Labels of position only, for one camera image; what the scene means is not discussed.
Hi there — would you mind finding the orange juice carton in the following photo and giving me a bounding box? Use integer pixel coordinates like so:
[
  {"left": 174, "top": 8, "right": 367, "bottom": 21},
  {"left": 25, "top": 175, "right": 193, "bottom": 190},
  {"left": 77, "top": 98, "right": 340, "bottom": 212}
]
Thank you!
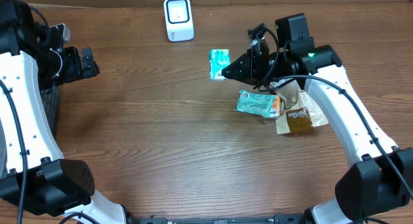
[{"left": 270, "top": 95, "right": 281, "bottom": 119}]

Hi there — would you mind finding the light green wipes pack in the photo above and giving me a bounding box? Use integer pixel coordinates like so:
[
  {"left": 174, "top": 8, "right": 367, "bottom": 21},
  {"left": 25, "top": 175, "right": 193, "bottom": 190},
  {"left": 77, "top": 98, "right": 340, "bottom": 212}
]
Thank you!
[{"left": 235, "top": 90, "right": 275, "bottom": 119}]

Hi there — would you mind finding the teal white small packet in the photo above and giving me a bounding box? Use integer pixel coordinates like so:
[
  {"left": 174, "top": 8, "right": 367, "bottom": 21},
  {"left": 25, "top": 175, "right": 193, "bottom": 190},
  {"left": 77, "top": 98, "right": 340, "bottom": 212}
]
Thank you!
[{"left": 209, "top": 49, "right": 231, "bottom": 80}]

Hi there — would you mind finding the white barcode scanner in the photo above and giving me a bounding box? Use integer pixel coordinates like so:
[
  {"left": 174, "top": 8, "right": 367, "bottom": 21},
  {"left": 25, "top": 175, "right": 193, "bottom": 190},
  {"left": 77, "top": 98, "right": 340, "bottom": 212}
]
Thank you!
[{"left": 163, "top": 0, "right": 194, "bottom": 42}]

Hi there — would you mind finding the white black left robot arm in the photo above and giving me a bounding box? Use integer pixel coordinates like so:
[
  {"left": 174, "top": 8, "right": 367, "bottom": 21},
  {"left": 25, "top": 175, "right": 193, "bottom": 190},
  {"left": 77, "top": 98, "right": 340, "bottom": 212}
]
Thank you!
[{"left": 1, "top": 0, "right": 134, "bottom": 223}]

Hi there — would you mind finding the grey plastic mesh basket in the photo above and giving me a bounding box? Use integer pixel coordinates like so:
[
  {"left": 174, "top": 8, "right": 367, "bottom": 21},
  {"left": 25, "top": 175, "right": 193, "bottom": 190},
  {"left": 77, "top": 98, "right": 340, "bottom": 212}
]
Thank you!
[{"left": 41, "top": 87, "right": 61, "bottom": 138}]

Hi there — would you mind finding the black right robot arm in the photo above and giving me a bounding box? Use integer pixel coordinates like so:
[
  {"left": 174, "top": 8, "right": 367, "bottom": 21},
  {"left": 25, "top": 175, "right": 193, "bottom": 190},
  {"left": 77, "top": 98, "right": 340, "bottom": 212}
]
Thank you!
[{"left": 222, "top": 14, "right": 412, "bottom": 223}]

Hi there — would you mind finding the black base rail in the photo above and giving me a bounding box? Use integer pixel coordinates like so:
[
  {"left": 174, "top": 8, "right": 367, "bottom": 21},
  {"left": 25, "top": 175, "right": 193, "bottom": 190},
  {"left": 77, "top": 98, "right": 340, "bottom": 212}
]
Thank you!
[{"left": 136, "top": 214, "right": 305, "bottom": 224}]

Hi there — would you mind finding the white brown snack bag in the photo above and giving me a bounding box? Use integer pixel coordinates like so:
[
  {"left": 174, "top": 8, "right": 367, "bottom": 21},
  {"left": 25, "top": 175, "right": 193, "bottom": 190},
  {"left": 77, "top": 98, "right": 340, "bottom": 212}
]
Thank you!
[{"left": 274, "top": 80, "right": 328, "bottom": 134}]

